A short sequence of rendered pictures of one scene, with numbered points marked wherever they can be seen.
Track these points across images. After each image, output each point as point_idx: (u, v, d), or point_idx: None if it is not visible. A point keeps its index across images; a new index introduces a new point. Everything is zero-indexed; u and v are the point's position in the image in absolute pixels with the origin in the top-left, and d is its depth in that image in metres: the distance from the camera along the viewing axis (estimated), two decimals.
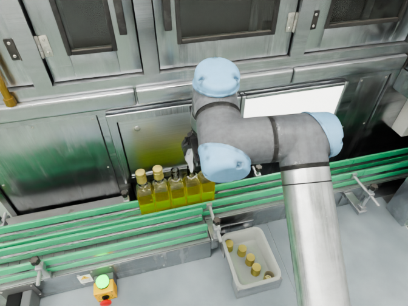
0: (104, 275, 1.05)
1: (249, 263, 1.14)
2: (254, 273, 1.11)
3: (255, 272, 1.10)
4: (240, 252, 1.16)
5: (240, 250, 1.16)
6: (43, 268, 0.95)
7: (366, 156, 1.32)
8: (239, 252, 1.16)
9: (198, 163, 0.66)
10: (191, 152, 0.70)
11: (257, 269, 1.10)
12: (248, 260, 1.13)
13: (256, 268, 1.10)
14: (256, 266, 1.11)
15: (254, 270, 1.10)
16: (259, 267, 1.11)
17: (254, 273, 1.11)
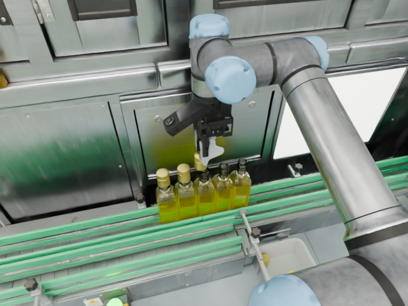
0: (117, 299, 0.85)
1: None
2: None
3: None
4: None
5: None
6: (42, 293, 0.76)
7: None
8: None
9: (227, 127, 0.70)
10: (209, 142, 0.72)
11: None
12: None
13: None
14: None
15: None
16: None
17: None
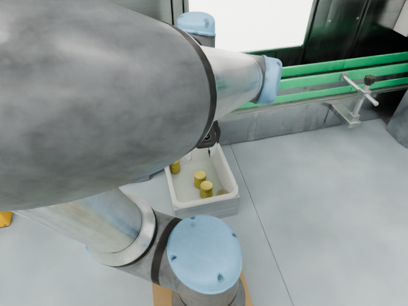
0: None
1: (198, 183, 0.83)
2: (203, 195, 0.80)
3: (204, 192, 0.79)
4: None
5: None
6: None
7: (360, 57, 1.01)
8: None
9: None
10: None
11: (207, 187, 0.79)
12: (195, 178, 0.82)
13: (206, 187, 0.79)
14: (206, 184, 0.80)
15: (202, 189, 0.79)
16: (210, 185, 0.79)
17: (204, 194, 0.80)
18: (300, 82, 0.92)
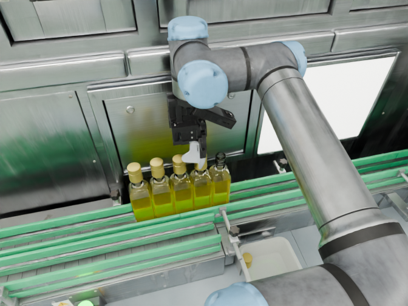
0: (87, 301, 0.80)
1: (206, 161, 0.79)
2: None
3: None
4: (184, 163, 0.77)
5: (182, 161, 0.76)
6: (3, 295, 0.71)
7: None
8: (183, 165, 0.77)
9: None
10: None
11: None
12: None
13: None
14: None
15: None
16: None
17: None
18: None
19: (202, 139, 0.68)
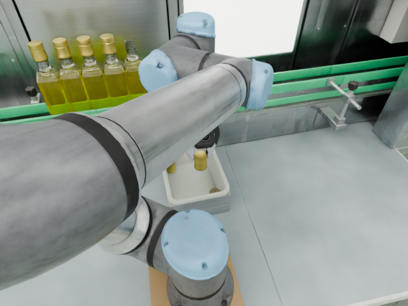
0: None
1: (113, 44, 0.78)
2: (197, 165, 0.78)
3: (198, 162, 0.77)
4: (88, 42, 0.76)
5: (85, 39, 0.75)
6: None
7: (347, 64, 1.07)
8: (87, 45, 0.76)
9: None
10: None
11: (201, 157, 0.77)
12: (109, 38, 0.76)
13: (200, 156, 0.77)
14: (200, 154, 0.78)
15: (196, 158, 0.77)
16: (204, 155, 0.77)
17: (198, 164, 0.78)
18: (289, 87, 0.98)
19: None
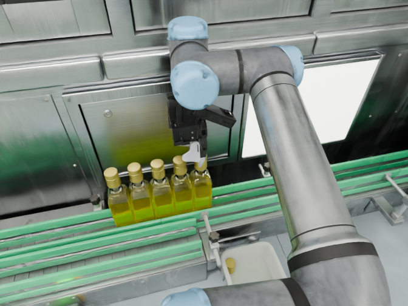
0: None
1: (186, 166, 0.77)
2: (206, 163, 0.79)
3: (206, 158, 0.78)
4: (163, 167, 0.75)
5: (160, 166, 0.75)
6: None
7: (400, 152, 1.07)
8: (161, 170, 0.76)
9: None
10: None
11: None
12: (183, 163, 0.76)
13: None
14: None
15: (205, 158, 0.77)
16: None
17: (206, 161, 0.79)
18: (346, 184, 0.98)
19: (203, 139, 0.68)
